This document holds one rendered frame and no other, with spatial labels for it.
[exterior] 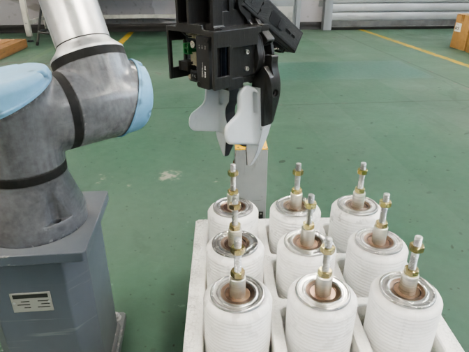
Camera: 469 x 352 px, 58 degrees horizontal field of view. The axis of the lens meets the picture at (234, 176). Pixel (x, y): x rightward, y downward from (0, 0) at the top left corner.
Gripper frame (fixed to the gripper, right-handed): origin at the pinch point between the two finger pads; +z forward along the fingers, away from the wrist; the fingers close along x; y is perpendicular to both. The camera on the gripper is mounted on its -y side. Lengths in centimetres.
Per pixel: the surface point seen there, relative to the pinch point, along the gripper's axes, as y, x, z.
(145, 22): -263, -428, 36
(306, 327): -3.4, 9.0, 24.1
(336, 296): -8.5, 9.9, 21.3
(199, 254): -7.3, -18.2, 28.6
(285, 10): -395, -321, 24
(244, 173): -26.6, -25.7, 20.9
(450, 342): -19.6, 22.2, 28.6
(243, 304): 1.8, 2.2, 21.2
